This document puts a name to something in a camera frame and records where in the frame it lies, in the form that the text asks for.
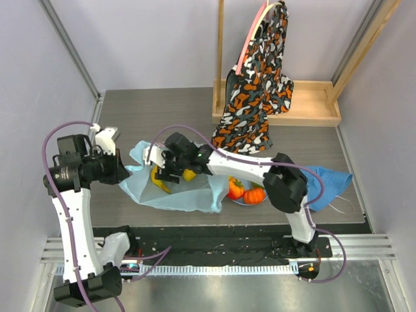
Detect yellow fake mango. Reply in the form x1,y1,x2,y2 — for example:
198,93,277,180
182,169,197,181

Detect yellow fake banana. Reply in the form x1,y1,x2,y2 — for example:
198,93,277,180
150,166,171,194

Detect light blue plastic bag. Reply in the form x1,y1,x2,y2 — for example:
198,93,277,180
120,140,229,213

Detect red fake tomato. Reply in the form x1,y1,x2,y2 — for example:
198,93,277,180
227,176,245,200

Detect orange fake pumpkin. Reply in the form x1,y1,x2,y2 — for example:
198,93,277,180
243,187,266,205

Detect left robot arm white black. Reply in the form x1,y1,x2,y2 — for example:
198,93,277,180
43,134,138,311

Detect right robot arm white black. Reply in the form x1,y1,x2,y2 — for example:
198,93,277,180
143,132,319,257

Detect camouflage patterned fabric bag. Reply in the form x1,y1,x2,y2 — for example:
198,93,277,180
211,1,294,155

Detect blue round plate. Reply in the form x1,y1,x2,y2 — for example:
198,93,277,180
227,181,267,206

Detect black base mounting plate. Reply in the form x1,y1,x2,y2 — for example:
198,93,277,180
94,224,373,261

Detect blue cloth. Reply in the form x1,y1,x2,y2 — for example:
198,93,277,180
302,166,353,211

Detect pink cream hanger hoop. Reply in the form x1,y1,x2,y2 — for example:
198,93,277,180
235,1,281,75

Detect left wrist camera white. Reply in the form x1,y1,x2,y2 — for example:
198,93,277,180
90,123,120,156

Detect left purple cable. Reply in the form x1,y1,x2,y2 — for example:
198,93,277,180
42,120,173,312

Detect purple cable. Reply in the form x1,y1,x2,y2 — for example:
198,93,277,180
145,125,346,283
42,120,173,312

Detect white slotted cable duct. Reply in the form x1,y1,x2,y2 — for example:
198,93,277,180
55,263,299,277

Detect wooden rack frame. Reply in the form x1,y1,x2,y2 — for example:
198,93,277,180
211,0,403,127

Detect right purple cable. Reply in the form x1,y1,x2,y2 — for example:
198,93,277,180
145,125,346,283

